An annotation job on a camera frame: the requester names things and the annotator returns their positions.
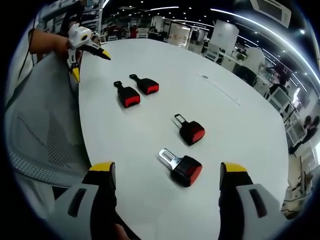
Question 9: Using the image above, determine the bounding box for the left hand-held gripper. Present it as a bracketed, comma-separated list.
[66, 23, 112, 84]

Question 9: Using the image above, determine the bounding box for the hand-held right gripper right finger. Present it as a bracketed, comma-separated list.
[218, 161, 286, 240]

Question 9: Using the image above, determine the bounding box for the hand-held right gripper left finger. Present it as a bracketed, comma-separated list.
[53, 161, 119, 240]

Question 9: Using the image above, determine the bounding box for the black red seat belt buckle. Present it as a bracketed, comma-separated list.
[128, 73, 160, 96]
[113, 80, 141, 109]

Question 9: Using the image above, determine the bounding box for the metal seat belt tongue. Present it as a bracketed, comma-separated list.
[172, 113, 206, 147]
[157, 147, 204, 188]

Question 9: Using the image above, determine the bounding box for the person's left forearm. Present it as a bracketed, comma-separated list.
[28, 28, 71, 57]

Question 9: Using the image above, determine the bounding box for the person's body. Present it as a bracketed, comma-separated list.
[60, 0, 85, 32]

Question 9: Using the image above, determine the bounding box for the grey mesh office chair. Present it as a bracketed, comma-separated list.
[4, 51, 92, 189]

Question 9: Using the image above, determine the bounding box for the white office chair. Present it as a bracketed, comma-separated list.
[236, 46, 266, 87]

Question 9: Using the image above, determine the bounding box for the white square pillar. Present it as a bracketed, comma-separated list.
[210, 19, 240, 55]

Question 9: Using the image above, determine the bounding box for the ceiling air conditioner unit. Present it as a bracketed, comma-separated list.
[249, 0, 294, 29]

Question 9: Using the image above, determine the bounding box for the thin black cable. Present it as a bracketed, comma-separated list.
[16, 29, 34, 81]

